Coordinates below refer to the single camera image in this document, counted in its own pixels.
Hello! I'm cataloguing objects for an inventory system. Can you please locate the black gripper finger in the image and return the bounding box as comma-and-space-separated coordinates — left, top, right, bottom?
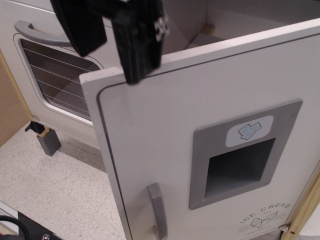
50, 0, 107, 57
111, 0, 170, 85

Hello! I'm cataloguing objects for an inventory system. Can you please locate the white toy fridge door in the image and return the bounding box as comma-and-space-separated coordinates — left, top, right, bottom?
80, 18, 320, 240

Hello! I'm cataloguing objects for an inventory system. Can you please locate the white toy kitchen cabinet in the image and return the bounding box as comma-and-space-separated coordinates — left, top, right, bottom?
0, 0, 320, 151

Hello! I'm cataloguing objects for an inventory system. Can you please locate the white toy oven door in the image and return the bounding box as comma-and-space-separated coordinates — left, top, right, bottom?
0, 0, 120, 148

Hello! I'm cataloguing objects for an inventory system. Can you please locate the light wooden left panel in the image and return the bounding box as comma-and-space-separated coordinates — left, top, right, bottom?
0, 54, 32, 145

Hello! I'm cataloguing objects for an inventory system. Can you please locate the grey kitchen leg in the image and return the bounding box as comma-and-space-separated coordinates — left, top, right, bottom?
37, 129, 62, 157

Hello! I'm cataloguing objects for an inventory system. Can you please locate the grey ice dispenser panel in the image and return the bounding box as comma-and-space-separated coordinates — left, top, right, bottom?
189, 99, 303, 210

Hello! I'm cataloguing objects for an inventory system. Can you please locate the grey oven door handle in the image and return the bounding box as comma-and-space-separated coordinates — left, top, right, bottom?
14, 20, 73, 47

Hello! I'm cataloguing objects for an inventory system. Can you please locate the black clamp bracket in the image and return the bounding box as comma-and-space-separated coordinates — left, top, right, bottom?
24, 121, 45, 135

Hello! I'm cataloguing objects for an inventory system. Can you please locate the grey fridge door handle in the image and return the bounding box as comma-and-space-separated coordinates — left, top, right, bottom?
147, 182, 168, 240

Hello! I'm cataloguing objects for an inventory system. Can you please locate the aluminium rail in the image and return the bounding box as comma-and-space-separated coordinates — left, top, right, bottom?
0, 201, 19, 220

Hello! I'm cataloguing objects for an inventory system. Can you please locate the black red cable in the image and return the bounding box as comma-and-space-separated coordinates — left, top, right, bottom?
0, 214, 28, 240

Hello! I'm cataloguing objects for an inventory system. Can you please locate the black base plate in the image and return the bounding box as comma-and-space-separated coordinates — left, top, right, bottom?
18, 212, 62, 240

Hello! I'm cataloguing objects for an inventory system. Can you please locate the light wooden right post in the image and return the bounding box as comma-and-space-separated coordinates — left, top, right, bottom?
280, 182, 320, 240

